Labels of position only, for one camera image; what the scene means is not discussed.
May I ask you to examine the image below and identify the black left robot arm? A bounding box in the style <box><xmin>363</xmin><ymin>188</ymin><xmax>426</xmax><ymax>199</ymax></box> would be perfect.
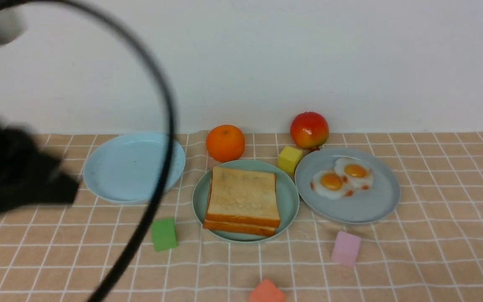
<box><xmin>0</xmin><ymin>0</ymin><xmax>79</xmax><ymax>214</ymax></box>

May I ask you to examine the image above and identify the pink foam cube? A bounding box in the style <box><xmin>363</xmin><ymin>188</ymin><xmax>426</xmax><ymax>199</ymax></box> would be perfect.
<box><xmin>331</xmin><ymin>231</ymin><xmax>362</xmax><ymax>268</ymax></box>

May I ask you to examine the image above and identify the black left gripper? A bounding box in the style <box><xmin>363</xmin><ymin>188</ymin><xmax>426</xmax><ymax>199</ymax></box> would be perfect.
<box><xmin>0</xmin><ymin>127</ymin><xmax>79</xmax><ymax>213</ymax></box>

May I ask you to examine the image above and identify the fried egg right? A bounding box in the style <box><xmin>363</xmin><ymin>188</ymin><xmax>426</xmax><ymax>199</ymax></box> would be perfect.
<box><xmin>334</xmin><ymin>157</ymin><xmax>374</xmax><ymax>190</ymax></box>

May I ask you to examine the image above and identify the fried egg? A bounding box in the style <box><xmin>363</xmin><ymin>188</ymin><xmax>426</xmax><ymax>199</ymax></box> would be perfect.
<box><xmin>334</xmin><ymin>157</ymin><xmax>374</xmax><ymax>190</ymax></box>
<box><xmin>310</xmin><ymin>170</ymin><xmax>356</xmax><ymax>200</ymax></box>

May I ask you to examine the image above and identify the yellow foam cube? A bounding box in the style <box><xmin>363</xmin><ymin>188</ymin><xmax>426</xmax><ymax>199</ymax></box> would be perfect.
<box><xmin>277</xmin><ymin>146</ymin><xmax>303</xmax><ymax>176</ymax></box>

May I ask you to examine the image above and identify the toast slice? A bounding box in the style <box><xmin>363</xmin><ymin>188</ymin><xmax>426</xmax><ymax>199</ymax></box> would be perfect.
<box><xmin>203</xmin><ymin>180</ymin><xmax>277</xmax><ymax>237</ymax></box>
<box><xmin>204</xmin><ymin>166</ymin><xmax>280</xmax><ymax>232</ymax></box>

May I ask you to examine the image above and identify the toast slice top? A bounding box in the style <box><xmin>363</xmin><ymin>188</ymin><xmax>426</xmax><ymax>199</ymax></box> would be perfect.
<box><xmin>204</xmin><ymin>166</ymin><xmax>280</xmax><ymax>232</ymax></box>

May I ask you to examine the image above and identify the orange fruit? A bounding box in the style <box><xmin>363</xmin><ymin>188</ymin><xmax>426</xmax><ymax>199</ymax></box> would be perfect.
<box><xmin>205</xmin><ymin>125</ymin><xmax>246</xmax><ymax>163</ymax></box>

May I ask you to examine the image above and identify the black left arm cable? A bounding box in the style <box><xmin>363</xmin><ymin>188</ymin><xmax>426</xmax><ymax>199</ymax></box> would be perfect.
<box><xmin>0</xmin><ymin>0</ymin><xmax>178</xmax><ymax>302</ymax></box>

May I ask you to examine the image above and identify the red yellow apple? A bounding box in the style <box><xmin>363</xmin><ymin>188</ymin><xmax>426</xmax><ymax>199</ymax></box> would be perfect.
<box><xmin>290</xmin><ymin>112</ymin><xmax>330</xmax><ymax>152</ymax></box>

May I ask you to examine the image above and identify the beige checkered tablecloth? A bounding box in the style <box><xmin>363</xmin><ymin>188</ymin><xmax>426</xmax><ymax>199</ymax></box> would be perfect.
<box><xmin>0</xmin><ymin>130</ymin><xmax>483</xmax><ymax>302</ymax></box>

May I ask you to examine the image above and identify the toast slice bottom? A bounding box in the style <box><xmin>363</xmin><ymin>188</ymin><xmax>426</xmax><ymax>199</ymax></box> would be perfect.
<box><xmin>203</xmin><ymin>180</ymin><xmax>277</xmax><ymax>237</ymax></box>

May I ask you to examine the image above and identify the fried egg bottom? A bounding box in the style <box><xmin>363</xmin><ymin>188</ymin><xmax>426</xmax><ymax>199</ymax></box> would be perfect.
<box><xmin>310</xmin><ymin>170</ymin><xmax>356</xmax><ymax>200</ymax></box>

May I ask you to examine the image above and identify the red foam block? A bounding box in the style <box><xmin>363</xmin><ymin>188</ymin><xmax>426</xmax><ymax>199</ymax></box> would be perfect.
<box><xmin>248</xmin><ymin>279</ymin><xmax>286</xmax><ymax>302</ymax></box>

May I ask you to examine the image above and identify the green foam cube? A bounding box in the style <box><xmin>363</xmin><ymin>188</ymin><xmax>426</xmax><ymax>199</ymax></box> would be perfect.
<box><xmin>151</xmin><ymin>217</ymin><xmax>178</xmax><ymax>252</ymax></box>

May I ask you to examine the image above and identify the grey plate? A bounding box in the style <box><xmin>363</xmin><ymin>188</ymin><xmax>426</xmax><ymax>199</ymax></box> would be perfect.
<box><xmin>294</xmin><ymin>148</ymin><xmax>401</xmax><ymax>224</ymax></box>

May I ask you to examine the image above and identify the light blue plate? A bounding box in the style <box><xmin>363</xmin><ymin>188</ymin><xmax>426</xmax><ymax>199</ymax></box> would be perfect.
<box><xmin>83</xmin><ymin>132</ymin><xmax>168</xmax><ymax>205</ymax></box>

